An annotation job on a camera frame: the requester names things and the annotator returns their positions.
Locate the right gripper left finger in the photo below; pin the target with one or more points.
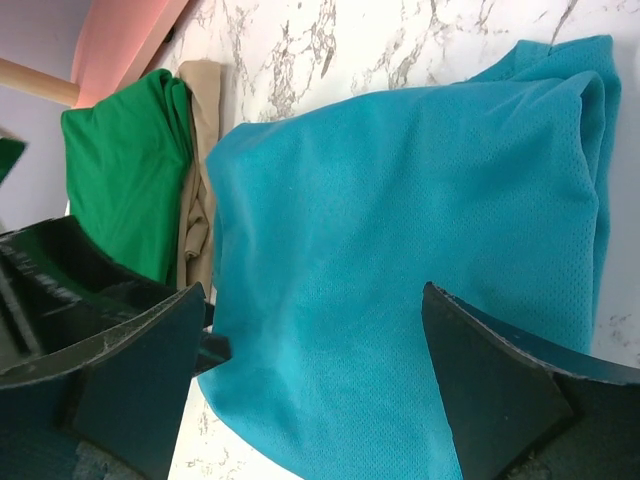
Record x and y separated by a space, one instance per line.
117 417

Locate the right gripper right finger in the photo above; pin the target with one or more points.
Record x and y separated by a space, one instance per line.
522 407

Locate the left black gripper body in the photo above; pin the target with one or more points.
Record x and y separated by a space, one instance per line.
67 306

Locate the green t shirt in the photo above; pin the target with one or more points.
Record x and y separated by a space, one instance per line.
126 161

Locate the teal t shirt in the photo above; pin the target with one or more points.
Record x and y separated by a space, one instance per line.
328 226

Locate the pink three-tier wooden shelf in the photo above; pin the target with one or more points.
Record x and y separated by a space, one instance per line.
116 44

